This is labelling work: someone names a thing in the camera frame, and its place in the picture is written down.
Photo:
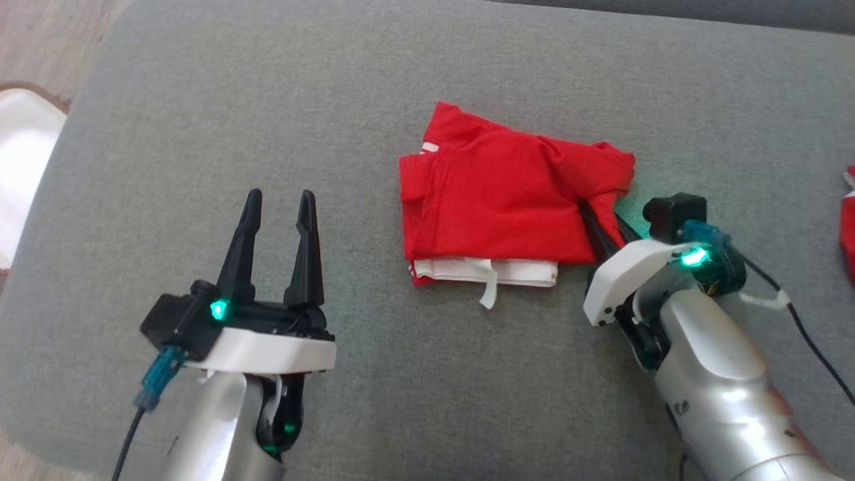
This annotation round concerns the red shirt with white trim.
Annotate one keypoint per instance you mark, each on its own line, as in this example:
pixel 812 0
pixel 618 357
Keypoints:
pixel 501 194

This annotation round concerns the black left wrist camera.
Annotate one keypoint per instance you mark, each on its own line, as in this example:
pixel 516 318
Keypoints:
pixel 177 321

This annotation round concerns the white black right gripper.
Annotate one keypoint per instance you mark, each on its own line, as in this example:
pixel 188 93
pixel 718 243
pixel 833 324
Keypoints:
pixel 621 274

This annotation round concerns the white laundry basket, brown rim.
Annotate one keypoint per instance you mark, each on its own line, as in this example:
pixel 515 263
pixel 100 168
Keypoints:
pixel 23 160

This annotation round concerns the grey fabric sofa back cushion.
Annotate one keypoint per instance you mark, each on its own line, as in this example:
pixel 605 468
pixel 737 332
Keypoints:
pixel 701 10

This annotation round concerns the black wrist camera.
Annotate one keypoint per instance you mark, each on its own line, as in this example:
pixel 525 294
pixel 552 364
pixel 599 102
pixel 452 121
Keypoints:
pixel 674 210
pixel 177 321

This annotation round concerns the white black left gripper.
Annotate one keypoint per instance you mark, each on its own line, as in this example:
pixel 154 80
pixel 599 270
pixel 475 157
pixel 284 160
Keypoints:
pixel 267 351

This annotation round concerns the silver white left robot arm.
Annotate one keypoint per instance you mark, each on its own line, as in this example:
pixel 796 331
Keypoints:
pixel 214 427

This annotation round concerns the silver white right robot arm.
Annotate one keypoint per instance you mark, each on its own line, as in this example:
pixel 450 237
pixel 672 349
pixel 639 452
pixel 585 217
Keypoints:
pixel 715 374

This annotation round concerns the red shorts with white stripe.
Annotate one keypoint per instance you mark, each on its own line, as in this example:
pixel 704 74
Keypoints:
pixel 849 227

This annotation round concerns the grey fabric sofa seat cushion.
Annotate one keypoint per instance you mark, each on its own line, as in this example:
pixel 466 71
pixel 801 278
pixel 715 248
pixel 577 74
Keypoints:
pixel 434 387

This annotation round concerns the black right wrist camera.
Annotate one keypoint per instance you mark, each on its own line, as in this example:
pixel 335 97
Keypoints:
pixel 674 210

